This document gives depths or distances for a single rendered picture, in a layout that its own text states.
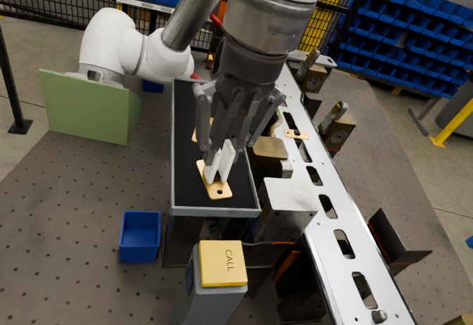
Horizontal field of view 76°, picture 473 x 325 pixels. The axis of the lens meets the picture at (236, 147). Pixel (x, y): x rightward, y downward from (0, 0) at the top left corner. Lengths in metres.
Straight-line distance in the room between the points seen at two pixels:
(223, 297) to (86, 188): 0.72
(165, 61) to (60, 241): 0.66
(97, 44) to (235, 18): 0.87
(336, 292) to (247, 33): 0.52
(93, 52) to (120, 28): 0.12
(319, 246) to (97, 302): 0.55
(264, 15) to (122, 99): 0.82
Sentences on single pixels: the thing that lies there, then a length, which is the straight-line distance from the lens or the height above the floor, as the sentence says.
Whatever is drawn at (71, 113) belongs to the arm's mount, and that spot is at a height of 0.80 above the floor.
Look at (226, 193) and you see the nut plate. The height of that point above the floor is 1.16.
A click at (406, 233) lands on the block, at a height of 1.03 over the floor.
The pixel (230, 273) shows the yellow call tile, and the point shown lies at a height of 1.16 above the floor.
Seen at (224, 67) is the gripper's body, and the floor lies 1.37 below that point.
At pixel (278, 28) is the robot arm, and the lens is 0.32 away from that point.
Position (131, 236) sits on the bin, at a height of 0.70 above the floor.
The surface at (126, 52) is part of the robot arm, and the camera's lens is 1.16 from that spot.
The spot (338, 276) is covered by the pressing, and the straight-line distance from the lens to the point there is 0.70.
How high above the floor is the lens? 1.53
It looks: 40 degrees down
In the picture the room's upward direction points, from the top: 20 degrees clockwise
